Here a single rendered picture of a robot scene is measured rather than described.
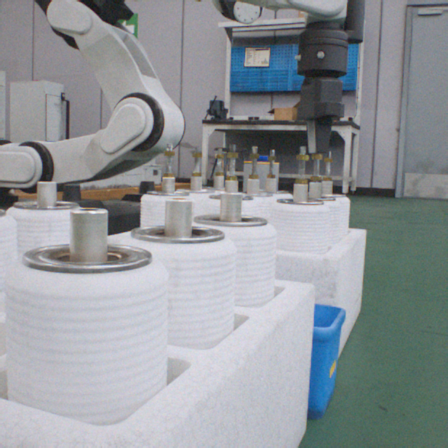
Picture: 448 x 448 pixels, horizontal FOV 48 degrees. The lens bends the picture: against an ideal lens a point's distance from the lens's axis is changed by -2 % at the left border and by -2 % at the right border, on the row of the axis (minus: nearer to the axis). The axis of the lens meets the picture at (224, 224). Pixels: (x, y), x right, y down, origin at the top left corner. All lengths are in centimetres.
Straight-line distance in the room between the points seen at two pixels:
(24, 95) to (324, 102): 295
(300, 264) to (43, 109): 294
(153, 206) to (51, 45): 710
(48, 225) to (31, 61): 753
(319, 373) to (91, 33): 100
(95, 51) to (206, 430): 114
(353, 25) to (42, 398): 81
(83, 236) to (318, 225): 54
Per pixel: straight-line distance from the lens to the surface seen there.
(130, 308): 28
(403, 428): 69
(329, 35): 92
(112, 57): 134
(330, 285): 75
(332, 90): 91
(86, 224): 30
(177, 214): 40
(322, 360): 64
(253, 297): 49
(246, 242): 48
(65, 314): 28
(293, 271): 76
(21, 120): 367
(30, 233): 60
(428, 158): 591
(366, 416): 70
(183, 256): 37
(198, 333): 39
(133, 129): 123
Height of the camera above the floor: 31
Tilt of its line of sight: 7 degrees down
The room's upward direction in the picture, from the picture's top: 2 degrees clockwise
